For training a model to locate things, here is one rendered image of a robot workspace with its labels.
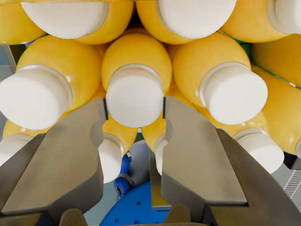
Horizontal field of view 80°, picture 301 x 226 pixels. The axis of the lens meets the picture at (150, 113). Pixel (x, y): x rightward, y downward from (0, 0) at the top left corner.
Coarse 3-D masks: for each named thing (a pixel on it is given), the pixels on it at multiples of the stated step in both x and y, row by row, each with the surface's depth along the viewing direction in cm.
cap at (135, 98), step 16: (112, 80) 12; (128, 80) 11; (144, 80) 11; (112, 96) 11; (128, 96) 12; (144, 96) 12; (160, 96) 12; (112, 112) 12; (128, 112) 12; (144, 112) 12; (160, 112) 12
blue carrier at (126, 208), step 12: (132, 192) 32; (144, 192) 32; (120, 204) 30; (132, 204) 30; (144, 204) 30; (108, 216) 28; (120, 216) 28; (132, 216) 28; (144, 216) 28; (156, 216) 28
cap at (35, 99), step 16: (16, 80) 11; (32, 80) 11; (48, 80) 12; (0, 96) 11; (16, 96) 11; (32, 96) 11; (48, 96) 11; (64, 96) 13; (16, 112) 12; (32, 112) 12; (48, 112) 12; (32, 128) 12
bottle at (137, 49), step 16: (128, 32) 18; (144, 32) 18; (112, 48) 15; (128, 48) 14; (144, 48) 14; (160, 48) 15; (112, 64) 14; (128, 64) 13; (144, 64) 13; (160, 64) 14; (160, 80) 13
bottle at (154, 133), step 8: (176, 88) 21; (176, 96) 19; (192, 104) 19; (160, 120) 17; (144, 128) 18; (152, 128) 17; (160, 128) 17; (144, 136) 19; (152, 136) 17; (160, 136) 16; (152, 144) 17
